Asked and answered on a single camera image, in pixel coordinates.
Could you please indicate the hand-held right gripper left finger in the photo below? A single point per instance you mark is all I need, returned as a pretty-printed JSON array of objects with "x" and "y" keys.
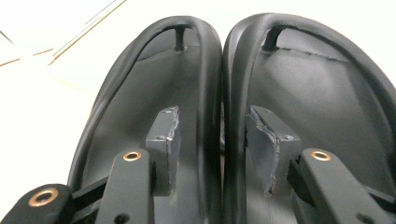
[{"x": 163, "y": 149}]

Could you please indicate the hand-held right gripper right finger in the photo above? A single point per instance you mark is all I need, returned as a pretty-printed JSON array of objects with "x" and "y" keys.
[{"x": 271, "y": 149}]

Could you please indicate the black slipper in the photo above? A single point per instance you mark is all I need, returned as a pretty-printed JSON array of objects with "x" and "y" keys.
[
  {"x": 137, "y": 93},
  {"x": 311, "y": 99}
]

